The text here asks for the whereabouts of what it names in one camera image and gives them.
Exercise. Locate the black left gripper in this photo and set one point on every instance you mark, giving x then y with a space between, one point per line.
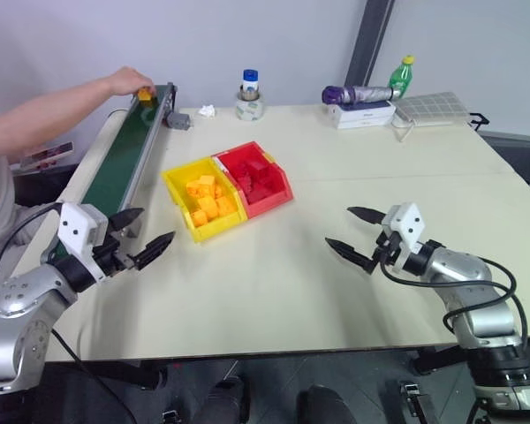
110 258

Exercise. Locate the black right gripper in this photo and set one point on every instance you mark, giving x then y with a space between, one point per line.
388 249

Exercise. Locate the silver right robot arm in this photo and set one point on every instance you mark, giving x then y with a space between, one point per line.
481 318

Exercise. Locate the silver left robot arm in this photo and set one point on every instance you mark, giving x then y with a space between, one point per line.
22 300

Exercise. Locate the person's bare forearm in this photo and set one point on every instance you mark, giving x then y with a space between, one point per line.
44 117

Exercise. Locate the green conveyor belt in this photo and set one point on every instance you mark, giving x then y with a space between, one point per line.
119 159

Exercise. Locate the small grey metal block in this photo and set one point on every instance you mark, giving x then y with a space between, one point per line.
178 120

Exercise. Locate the person's bare hand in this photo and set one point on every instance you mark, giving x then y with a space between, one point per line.
128 81

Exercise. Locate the yellow plastic bin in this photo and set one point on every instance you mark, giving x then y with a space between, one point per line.
176 181

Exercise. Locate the yellow studded toy block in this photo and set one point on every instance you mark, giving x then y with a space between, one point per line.
194 187

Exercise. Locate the red plastic bin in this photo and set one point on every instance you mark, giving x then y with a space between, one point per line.
276 199

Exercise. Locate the white flat box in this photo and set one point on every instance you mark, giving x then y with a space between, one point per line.
364 123

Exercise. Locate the red toy block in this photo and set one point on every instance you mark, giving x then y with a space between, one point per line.
258 168
245 179

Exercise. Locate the white box dark lid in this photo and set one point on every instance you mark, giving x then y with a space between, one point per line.
362 108

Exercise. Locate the crumpled white paper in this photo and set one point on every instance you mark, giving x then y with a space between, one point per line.
207 111

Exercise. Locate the purple folded umbrella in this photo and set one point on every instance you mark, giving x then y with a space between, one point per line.
358 93

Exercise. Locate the green plastic bottle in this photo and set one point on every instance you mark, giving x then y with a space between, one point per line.
399 77

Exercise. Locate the black metal clamp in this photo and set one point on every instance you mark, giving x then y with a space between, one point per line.
479 121

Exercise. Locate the clear tape roll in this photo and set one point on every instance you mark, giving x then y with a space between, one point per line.
250 110

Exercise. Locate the dark rounded shape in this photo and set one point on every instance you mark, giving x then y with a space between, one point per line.
227 402
324 406

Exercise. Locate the white bottle blue cap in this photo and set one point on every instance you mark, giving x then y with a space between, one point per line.
250 81

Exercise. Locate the dark grey pillar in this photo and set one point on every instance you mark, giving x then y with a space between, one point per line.
371 40

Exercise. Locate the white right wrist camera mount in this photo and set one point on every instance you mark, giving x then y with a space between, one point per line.
406 223

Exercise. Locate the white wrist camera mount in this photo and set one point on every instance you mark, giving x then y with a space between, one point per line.
75 225
406 223

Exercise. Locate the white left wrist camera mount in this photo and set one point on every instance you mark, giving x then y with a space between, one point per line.
75 225

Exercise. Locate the black table frame bar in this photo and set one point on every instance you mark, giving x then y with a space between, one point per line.
123 375
439 360

